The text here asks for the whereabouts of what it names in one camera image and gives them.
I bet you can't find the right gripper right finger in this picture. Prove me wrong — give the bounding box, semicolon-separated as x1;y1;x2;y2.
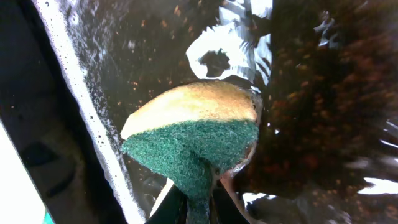
211;183;249;224

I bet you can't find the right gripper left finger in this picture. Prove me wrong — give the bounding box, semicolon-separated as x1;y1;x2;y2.
146;185;188;224

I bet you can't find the yellow sponge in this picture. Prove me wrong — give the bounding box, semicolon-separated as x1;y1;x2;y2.
121;80;262;223

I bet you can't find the teal plastic serving tray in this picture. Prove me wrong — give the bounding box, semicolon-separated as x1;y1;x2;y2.
42;212;55;224

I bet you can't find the black wash tray with water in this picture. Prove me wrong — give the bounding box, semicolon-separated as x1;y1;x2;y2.
0;0;398;224

